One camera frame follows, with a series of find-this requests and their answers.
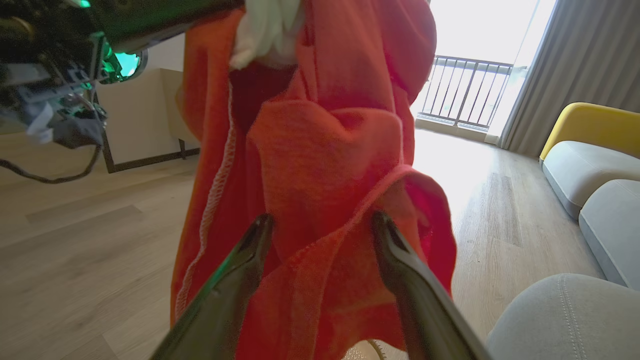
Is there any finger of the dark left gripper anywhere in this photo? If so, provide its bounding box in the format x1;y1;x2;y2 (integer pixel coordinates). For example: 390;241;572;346
92;0;246;54

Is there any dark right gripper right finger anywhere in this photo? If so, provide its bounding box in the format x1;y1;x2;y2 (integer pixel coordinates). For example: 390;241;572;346
370;210;493;360

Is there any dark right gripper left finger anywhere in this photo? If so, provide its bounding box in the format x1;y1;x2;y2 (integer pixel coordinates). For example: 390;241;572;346
150;213;275;360

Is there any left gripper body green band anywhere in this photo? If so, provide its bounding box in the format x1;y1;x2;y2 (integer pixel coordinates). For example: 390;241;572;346
0;0;109;150

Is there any white garment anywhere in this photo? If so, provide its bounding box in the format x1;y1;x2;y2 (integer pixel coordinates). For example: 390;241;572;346
229;0;306;71

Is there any red garment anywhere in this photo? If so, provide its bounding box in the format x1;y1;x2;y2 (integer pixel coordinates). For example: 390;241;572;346
170;0;457;360

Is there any cream laundry basket brown rim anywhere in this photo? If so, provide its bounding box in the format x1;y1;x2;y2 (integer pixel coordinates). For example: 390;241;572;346
344;339;389;360

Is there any large grey sofa seat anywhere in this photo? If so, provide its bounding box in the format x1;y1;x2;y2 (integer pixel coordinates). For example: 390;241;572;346
487;273;640;360

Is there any grey sofa cushion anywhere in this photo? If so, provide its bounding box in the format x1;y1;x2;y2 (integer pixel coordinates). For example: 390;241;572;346
542;140;640;220
578;178;640;292

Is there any metal balcony railing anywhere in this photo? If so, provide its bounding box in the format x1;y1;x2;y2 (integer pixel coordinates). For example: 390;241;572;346
416;54;516;130

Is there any yellow sofa backrest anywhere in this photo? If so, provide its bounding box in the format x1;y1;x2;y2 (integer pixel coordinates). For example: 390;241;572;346
539;102;640;162

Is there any grey curtain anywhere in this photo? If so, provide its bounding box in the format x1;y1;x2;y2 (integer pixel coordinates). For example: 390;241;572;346
498;0;640;158

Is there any thin black cable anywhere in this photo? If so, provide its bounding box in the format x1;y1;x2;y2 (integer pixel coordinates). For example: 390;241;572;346
0;144;103;185

